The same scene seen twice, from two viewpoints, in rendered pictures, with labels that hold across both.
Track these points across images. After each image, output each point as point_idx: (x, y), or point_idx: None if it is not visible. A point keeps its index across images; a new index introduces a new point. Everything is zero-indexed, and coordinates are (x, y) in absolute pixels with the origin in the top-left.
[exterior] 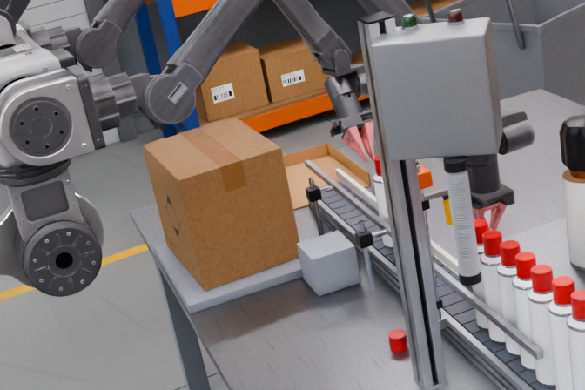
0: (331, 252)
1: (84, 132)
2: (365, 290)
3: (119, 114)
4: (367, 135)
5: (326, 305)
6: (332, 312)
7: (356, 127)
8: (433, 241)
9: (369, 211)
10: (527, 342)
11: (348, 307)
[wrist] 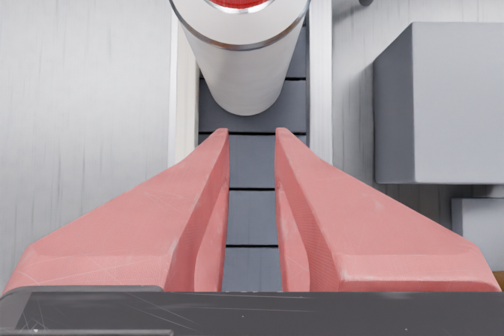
0: (500, 25)
1: None
2: (380, 17)
3: None
4: (200, 190)
5: (491, 10)
6: None
7: (346, 254)
8: (106, 149)
9: (317, 91)
10: None
11: None
